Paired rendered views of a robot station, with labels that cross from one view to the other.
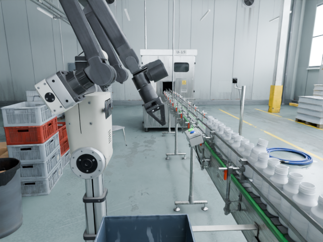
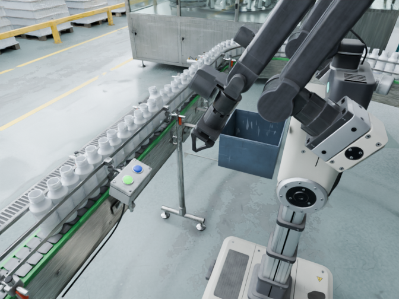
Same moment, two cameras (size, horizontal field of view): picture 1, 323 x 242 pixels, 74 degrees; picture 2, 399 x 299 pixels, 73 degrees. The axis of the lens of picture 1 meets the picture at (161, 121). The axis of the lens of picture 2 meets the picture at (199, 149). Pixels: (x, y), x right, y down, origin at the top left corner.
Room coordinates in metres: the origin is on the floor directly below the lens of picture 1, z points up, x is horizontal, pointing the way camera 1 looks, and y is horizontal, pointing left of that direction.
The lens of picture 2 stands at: (1.83, 0.30, 1.73)
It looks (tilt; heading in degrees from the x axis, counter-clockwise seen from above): 36 degrees down; 204
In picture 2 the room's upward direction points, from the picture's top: straight up
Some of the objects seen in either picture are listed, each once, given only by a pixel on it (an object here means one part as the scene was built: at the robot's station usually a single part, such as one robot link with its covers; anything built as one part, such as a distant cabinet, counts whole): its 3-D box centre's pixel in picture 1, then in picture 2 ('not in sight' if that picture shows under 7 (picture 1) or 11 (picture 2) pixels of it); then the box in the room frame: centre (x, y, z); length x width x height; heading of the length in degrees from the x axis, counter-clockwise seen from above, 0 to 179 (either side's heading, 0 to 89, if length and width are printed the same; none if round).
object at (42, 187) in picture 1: (40, 176); not in sight; (2.69, 1.65, 0.11); 0.61 x 0.41 x 0.22; 8
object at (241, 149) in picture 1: (243, 156); (145, 121); (0.94, -0.38, 1.08); 0.06 x 0.06 x 0.17
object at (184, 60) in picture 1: (166, 90); not in sight; (6.27, -0.15, 1.05); 1.60 x 1.40 x 2.10; 3
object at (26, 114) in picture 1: (31, 112); not in sight; (2.68, 1.65, 1.00); 0.61 x 0.41 x 0.22; 10
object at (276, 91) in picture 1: (275, 99); not in sight; (8.72, -4.64, 0.55); 0.40 x 0.40 x 1.10; 3
